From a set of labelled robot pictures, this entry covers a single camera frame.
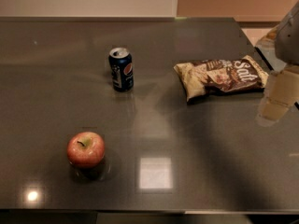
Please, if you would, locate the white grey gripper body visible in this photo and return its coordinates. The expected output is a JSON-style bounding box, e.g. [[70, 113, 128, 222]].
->
[[275, 1, 299, 65]]

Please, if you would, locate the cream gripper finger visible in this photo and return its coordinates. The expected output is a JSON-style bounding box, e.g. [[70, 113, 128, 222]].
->
[[256, 64, 299, 127]]

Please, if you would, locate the blue pepsi can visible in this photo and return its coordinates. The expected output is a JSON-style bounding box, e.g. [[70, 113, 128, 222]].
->
[[108, 48, 134, 92]]

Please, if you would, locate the brown salt chips bag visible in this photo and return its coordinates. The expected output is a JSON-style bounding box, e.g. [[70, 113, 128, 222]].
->
[[174, 55, 268, 100]]

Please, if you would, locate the red apple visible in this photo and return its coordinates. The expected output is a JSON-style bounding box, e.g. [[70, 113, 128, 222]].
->
[[66, 132, 105, 169]]

